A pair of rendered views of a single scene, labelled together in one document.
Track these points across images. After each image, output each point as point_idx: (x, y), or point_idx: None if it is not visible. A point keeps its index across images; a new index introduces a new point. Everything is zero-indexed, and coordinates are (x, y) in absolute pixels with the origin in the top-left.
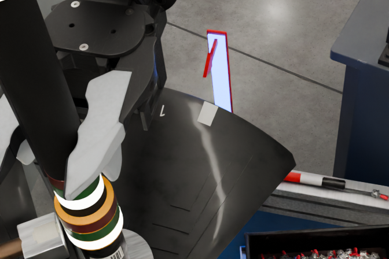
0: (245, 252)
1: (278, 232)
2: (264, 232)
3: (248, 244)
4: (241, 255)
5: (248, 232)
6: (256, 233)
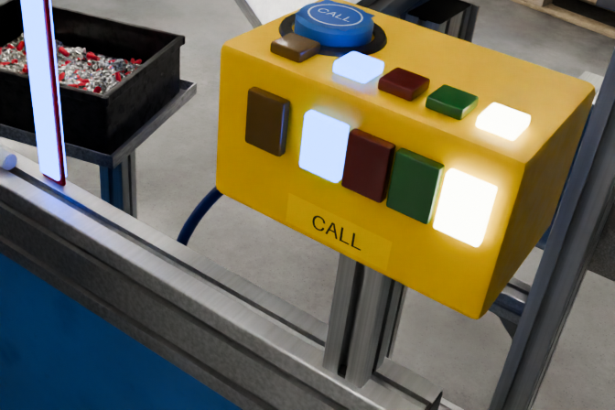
0: (123, 86)
1: (60, 84)
2: (80, 90)
3: (112, 88)
4: (120, 148)
5: (101, 98)
6: (91, 92)
